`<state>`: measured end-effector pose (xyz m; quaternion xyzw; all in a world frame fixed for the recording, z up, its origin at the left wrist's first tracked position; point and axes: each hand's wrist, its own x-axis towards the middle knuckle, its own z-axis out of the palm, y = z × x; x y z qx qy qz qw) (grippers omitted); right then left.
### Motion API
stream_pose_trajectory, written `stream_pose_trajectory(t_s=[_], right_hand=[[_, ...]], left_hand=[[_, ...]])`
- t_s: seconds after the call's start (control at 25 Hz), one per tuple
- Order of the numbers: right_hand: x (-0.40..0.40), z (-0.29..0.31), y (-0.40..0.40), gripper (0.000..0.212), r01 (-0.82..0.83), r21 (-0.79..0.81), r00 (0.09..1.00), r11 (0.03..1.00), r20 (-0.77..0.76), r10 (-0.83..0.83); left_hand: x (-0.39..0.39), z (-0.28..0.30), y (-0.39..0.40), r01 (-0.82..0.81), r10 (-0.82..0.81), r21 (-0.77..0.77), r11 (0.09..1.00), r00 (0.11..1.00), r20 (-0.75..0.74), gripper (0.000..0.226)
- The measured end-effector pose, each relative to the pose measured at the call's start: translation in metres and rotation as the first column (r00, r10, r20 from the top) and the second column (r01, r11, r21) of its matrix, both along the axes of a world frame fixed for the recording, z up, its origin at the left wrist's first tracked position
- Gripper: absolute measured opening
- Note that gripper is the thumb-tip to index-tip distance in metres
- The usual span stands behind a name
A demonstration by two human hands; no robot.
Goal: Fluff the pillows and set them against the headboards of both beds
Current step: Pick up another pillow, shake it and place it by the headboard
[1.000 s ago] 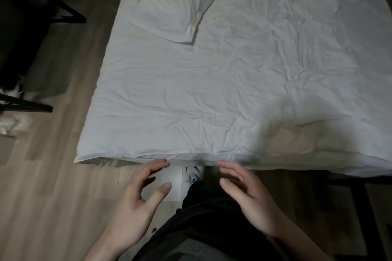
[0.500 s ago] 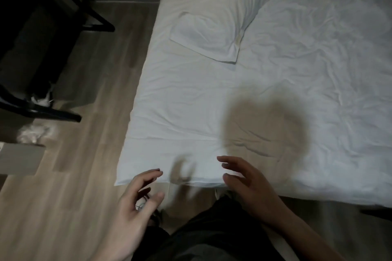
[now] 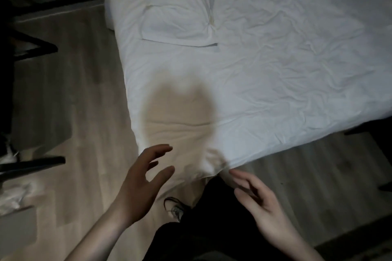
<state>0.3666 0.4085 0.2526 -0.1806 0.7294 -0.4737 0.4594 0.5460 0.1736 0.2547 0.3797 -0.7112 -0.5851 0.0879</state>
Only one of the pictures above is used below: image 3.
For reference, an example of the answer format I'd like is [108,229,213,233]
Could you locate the white bed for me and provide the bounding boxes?
[104,0,392,182]

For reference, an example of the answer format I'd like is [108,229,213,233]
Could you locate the person's left hand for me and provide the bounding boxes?
[118,144,176,225]

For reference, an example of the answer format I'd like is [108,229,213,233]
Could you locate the grey box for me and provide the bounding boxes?
[0,206,37,260]

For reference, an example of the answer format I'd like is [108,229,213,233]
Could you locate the white wrinkled duvet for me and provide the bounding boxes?
[211,0,392,166]

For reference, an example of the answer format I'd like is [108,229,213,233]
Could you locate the white plastic bag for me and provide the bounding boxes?
[0,181,40,216]

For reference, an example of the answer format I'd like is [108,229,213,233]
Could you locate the person's right hand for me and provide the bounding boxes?
[229,169,302,246]

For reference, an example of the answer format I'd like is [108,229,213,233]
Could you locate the person's black trousers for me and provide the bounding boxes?
[144,175,294,261]

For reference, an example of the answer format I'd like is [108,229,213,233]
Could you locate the white pillow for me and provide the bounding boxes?
[140,0,220,47]

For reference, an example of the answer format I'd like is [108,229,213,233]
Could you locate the black furniture frame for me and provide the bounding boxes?
[0,0,67,184]

